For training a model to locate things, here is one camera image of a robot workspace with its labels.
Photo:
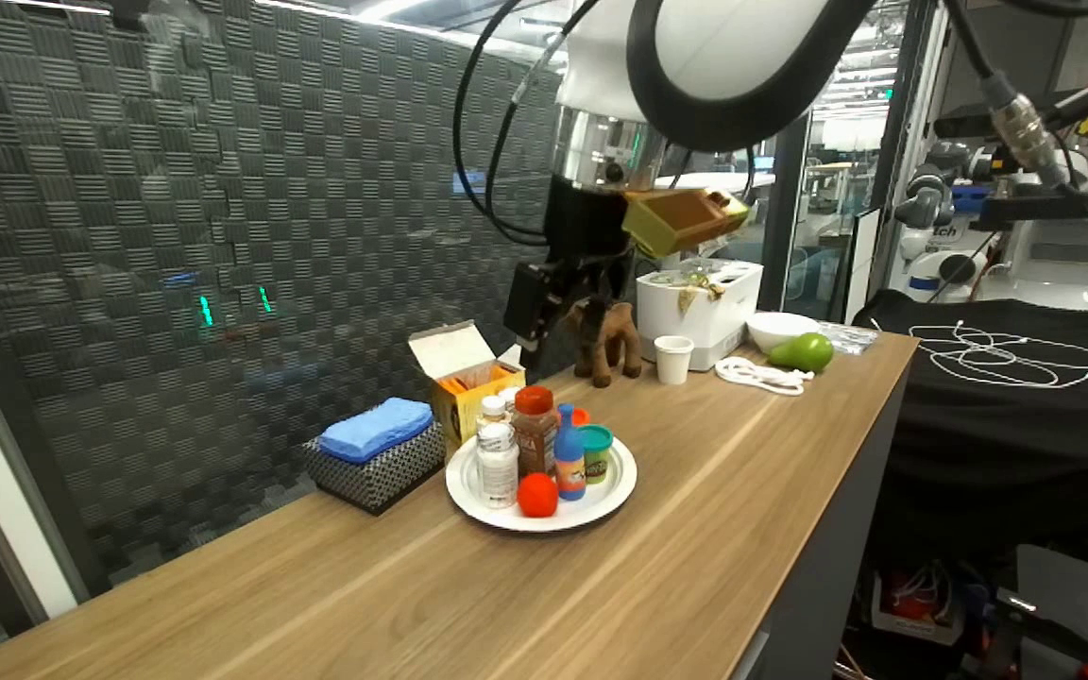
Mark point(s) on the teal lid play-dough tub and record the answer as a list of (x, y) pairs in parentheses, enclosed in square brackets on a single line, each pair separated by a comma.
[(598, 454)]

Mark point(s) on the grey woven basket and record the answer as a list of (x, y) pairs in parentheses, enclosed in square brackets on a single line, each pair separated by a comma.
[(375, 482)]

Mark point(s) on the dried brown plant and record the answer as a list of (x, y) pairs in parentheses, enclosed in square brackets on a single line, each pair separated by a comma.
[(700, 284)]

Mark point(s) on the open yellow cardboard box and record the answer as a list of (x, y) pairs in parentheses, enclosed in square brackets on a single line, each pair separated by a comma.
[(474, 382)]

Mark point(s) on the white paper plate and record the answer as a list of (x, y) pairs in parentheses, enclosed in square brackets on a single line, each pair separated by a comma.
[(606, 495)]

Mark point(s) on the white paper cup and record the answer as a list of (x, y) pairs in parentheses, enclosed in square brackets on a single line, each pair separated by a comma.
[(674, 361)]

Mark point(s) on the white bowl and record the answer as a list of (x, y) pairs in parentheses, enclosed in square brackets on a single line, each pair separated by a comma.
[(776, 327)]

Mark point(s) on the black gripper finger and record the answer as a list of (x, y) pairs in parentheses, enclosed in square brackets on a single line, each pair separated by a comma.
[(526, 304), (582, 314)]

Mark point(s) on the orange lid spice jar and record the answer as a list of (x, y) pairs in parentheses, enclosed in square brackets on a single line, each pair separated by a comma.
[(533, 437)]

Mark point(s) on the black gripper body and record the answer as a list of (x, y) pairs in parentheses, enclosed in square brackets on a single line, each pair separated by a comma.
[(582, 240)]

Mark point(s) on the blue folded cloth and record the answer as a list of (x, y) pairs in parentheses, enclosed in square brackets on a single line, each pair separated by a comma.
[(375, 428)]

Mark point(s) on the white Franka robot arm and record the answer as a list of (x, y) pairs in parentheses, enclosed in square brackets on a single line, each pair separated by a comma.
[(720, 63)]

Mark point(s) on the red strawberry toy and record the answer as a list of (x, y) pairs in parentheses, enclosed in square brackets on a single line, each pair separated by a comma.
[(537, 495)]

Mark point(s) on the white pill bottle blue label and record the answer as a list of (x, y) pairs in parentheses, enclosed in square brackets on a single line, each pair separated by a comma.
[(496, 467)]

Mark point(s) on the white grey background machine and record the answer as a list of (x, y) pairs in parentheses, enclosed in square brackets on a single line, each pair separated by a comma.
[(933, 230)]

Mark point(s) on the green round fruit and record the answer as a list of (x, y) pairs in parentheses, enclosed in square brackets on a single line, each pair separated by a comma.
[(810, 353)]

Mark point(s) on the white bin red contents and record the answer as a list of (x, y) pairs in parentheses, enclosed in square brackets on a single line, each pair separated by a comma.
[(917, 609)]

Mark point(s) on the orange lid play-dough tub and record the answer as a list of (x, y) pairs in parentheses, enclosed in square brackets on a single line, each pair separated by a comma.
[(578, 418)]

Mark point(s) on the black table cloth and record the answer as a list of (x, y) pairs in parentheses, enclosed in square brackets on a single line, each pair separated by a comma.
[(1010, 438)]

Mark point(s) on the brown wrist camera block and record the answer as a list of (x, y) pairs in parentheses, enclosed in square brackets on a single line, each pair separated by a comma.
[(683, 220)]

